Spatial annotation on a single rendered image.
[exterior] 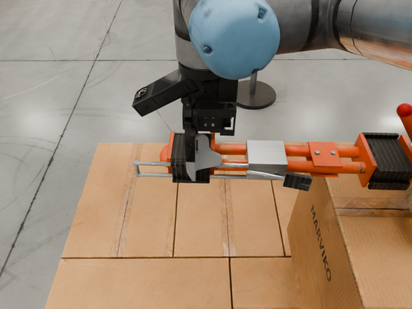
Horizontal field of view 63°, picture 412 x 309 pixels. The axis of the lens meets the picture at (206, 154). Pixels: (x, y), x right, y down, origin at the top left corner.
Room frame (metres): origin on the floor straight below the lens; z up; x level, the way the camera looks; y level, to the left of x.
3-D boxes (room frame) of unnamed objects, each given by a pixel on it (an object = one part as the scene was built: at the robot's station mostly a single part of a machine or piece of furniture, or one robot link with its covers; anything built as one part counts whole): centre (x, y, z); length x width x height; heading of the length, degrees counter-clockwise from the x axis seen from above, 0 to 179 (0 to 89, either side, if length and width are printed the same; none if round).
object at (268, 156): (0.43, -0.11, 1.19); 0.07 x 0.07 x 0.04; 88
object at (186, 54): (0.43, 0.00, 1.42); 0.08 x 0.08 x 0.05
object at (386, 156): (0.42, -0.32, 1.20); 0.10 x 0.08 x 0.06; 178
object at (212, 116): (0.43, 0.00, 1.34); 0.09 x 0.08 x 0.12; 88
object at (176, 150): (0.44, 0.03, 1.20); 0.08 x 0.07 x 0.05; 88
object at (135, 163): (0.39, -0.03, 1.20); 0.31 x 0.03 x 0.05; 88
